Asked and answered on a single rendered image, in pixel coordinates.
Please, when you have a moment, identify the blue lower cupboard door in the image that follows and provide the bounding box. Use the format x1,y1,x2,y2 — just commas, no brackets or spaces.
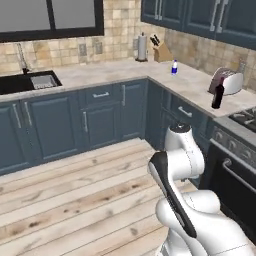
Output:
119,79,149,142
20,91,85,162
145,79,165,152
160,109,179,152
79,102,123,150
0,100,32,176

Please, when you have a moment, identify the blue cupboard door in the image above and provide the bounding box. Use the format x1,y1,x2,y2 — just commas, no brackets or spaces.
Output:
145,79,165,152
217,0,256,52
158,0,188,31
20,91,85,162
119,79,149,142
0,100,32,176
184,0,222,40
160,109,179,152
140,0,161,23
79,102,123,150

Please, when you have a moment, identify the blue drawer front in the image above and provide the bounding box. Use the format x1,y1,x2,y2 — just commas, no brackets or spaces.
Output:
78,84,122,108
169,94,209,132

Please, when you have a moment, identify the blue and white bottle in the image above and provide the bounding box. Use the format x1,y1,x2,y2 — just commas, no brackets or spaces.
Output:
170,59,179,77

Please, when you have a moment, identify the white paper towel roll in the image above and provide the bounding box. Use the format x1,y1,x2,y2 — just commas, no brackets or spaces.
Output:
134,31,150,63

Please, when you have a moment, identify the wooden knife block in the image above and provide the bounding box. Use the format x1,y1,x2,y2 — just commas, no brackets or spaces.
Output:
149,33,175,64

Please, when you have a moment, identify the dark wine bottle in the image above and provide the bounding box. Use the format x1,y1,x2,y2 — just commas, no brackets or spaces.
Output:
210,76,226,110

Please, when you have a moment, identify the white toaster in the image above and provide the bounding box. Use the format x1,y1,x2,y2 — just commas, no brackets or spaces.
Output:
207,66,245,97

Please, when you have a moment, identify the black kitchen sink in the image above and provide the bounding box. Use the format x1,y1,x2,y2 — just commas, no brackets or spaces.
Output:
0,69,64,96

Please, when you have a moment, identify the black hob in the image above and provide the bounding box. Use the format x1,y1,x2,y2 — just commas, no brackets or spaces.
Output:
229,106,256,134

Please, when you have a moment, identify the black oven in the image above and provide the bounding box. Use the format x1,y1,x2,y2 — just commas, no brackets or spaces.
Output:
199,116,256,246

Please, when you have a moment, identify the blue upper cupboard door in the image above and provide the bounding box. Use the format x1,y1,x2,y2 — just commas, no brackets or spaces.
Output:
217,0,256,52
158,0,188,31
184,0,222,40
140,0,161,23

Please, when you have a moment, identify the silver sink tap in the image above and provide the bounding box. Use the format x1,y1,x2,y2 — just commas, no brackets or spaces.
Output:
15,42,32,75

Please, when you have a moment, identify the black framed window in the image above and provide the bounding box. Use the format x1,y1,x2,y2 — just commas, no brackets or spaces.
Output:
0,0,105,44

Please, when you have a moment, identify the silver drawer handle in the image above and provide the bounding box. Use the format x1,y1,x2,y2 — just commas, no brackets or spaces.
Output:
177,105,194,119
92,91,111,99

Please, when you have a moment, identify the silver oven handle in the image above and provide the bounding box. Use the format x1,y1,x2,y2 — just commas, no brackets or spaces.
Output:
221,157,256,195

